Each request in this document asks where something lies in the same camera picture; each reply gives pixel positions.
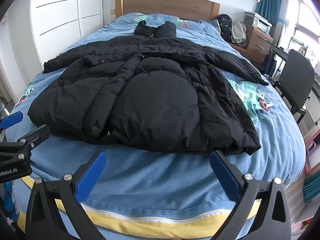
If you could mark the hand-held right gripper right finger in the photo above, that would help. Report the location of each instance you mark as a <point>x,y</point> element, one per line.
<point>225,177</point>

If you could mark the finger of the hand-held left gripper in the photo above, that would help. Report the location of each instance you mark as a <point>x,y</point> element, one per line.
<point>35,135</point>
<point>11,120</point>

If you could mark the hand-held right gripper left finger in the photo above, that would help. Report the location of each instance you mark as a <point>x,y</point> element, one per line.
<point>92,177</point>

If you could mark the black puffer jacket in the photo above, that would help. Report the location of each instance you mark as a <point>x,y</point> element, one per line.
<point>155,100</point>

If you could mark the grey clothes pile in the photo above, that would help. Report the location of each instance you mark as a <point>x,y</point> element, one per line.
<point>238,32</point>

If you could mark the blue printed duvet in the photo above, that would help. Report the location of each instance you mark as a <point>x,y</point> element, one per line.
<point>150,175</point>

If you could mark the teal folded cloth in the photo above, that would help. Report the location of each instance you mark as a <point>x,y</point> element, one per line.
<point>312,187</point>

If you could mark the white wardrobe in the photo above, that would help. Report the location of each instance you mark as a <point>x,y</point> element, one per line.
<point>62,17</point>

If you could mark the dark blue bag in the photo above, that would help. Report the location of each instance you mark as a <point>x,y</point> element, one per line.
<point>267,63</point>

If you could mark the black chair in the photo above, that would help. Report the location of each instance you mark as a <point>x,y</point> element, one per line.
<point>297,80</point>

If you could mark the black desk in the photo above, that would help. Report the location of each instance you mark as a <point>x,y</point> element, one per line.
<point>280,51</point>

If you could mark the wooden drawer chest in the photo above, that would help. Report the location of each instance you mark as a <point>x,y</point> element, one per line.
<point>260,42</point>

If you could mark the black backpack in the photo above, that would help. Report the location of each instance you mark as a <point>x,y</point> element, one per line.
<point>225,25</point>

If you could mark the white printer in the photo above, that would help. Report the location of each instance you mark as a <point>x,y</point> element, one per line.
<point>262,22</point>

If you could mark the grey box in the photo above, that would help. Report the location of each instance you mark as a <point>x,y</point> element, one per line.
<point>249,17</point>

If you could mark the window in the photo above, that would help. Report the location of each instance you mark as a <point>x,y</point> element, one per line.
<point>305,25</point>

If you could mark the wooden headboard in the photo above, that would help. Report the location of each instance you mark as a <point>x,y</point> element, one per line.
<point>162,5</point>

